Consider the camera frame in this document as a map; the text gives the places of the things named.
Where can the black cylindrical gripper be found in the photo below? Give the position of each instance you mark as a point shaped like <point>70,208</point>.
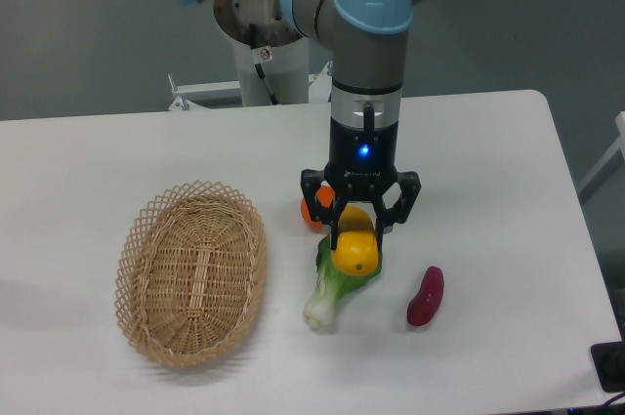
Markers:
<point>361,167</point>

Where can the yellow toy mango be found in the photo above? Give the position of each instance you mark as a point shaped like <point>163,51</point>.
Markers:
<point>356,251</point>

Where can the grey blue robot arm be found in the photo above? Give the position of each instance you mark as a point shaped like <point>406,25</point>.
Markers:
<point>367,40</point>

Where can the woven wicker oval basket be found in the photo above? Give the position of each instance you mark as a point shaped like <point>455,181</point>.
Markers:
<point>191,276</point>

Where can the green toy bok choy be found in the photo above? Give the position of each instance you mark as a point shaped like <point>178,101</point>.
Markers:
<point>331,287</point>

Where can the purple toy sweet potato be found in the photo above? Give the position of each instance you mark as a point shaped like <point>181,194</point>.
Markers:
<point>425,304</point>

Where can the black device at table edge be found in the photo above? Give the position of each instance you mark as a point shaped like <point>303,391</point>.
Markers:
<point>608,359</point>

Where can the white furniture frame right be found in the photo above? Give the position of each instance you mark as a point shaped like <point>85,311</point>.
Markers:
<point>605,167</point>

